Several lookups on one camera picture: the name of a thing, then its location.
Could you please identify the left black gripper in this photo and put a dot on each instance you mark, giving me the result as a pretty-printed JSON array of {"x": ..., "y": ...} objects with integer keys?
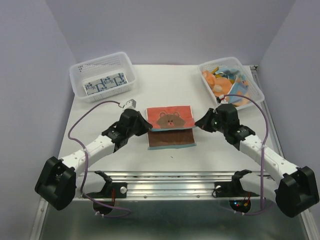
[{"x": 145, "y": 126}]

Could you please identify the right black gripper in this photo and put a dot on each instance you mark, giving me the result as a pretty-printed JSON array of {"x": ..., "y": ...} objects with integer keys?
[{"x": 203, "y": 122}]

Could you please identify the brown bear towel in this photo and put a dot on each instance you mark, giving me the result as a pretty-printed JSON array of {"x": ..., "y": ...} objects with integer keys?
[{"x": 172, "y": 127}]

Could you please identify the blue white patterned towel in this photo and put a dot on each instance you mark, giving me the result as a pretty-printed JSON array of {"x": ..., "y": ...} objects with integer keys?
[{"x": 100, "y": 84}]

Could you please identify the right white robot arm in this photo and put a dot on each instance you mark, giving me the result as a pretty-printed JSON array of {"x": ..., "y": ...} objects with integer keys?
[{"x": 292, "y": 188}]

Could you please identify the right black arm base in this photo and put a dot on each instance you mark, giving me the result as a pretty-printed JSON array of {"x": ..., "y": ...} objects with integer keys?
[{"x": 231, "y": 188}]

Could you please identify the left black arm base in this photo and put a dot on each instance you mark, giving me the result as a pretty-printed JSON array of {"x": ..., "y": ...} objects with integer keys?
[{"x": 99, "y": 185}]

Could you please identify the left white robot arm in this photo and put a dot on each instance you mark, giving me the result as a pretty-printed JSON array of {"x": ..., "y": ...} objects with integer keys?
[{"x": 58, "y": 177}]

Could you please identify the orange plush towel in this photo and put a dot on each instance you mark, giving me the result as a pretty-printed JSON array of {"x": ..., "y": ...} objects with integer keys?
[{"x": 218, "y": 85}]

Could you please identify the light blue colourful towel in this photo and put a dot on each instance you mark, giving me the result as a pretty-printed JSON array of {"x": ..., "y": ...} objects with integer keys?
[{"x": 240, "y": 85}]

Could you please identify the right white plastic basket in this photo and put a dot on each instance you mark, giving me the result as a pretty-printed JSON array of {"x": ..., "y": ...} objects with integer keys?
[{"x": 214, "y": 66}]

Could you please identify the white plastic basket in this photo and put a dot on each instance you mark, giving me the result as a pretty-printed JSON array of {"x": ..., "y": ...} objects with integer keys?
[
  {"x": 101, "y": 66},
  {"x": 214, "y": 66}
]

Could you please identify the left white plastic basket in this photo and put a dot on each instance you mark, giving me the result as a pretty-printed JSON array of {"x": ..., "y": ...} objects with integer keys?
[{"x": 101, "y": 66}]

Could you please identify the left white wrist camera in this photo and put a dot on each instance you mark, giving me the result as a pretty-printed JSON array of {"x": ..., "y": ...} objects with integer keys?
[{"x": 129, "y": 104}]

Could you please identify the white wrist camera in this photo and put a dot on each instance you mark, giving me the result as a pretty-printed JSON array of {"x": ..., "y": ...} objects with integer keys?
[
  {"x": 129, "y": 104},
  {"x": 222, "y": 99}
]

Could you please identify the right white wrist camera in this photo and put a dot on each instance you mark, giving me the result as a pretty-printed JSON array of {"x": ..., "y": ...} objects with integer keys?
[{"x": 222, "y": 99}]

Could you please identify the aluminium mounting rail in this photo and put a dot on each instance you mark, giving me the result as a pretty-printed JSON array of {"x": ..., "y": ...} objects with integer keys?
[{"x": 177, "y": 186}]

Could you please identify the right aluminium side rail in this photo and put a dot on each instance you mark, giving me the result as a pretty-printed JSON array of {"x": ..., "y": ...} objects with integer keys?
[{"x": 272, "y": 130}]

